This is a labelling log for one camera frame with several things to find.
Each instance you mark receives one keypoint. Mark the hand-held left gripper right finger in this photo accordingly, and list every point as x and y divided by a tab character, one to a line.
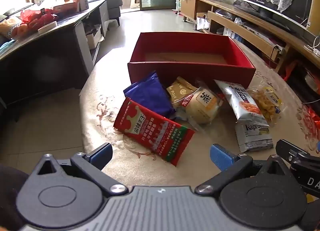
220	158

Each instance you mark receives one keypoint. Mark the white flat box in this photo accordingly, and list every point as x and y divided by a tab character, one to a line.
47	26

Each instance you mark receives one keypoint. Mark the red cardboard box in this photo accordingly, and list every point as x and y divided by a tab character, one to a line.
212	71

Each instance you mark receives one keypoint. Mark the grey sofa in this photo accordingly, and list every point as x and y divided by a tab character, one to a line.
113	6

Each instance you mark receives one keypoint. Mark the wooden television cabinet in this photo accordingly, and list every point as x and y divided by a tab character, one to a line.
265	25

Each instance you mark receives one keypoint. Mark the silver wafer packet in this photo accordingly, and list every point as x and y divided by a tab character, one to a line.
252	136

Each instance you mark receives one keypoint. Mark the orange fruit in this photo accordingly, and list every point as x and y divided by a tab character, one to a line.
21	30

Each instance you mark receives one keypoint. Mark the orange plastic bag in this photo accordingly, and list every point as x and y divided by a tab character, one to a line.
290	68

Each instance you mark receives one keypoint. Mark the open storage box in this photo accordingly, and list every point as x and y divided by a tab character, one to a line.
92	38

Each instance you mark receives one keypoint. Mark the white flat device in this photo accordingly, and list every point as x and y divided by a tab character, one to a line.
262	36

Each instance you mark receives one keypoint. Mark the clear yellow snack packet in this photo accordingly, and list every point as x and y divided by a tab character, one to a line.
267	103

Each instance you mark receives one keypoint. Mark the dark coffee table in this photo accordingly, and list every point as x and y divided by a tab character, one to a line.
50	66

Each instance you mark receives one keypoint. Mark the red plastic bag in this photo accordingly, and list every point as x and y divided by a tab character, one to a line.
35	18

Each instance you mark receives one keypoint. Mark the curved black television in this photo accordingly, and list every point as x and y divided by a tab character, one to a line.
287	18

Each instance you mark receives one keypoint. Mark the beige patterned tablecloth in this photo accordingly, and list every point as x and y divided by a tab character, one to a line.
162	171

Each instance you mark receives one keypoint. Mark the small gold snack packet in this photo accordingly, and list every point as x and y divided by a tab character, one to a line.
178	90

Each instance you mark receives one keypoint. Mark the orange cardboard box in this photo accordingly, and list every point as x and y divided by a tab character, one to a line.
65	7

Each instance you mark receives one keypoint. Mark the packaged steamed bun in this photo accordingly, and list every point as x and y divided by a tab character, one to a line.
202	111

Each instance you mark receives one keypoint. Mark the white and blue box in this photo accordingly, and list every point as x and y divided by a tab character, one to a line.
232	36

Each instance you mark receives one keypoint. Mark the white paper bag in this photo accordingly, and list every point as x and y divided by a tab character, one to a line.
202	23

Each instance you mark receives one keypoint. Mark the large red snack packet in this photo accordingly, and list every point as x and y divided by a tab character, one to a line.
150	131

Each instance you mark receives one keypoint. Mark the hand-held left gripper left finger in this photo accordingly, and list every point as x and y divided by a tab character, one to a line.
103	154

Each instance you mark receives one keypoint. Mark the silver chips packet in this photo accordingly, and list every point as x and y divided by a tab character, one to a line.
242	103

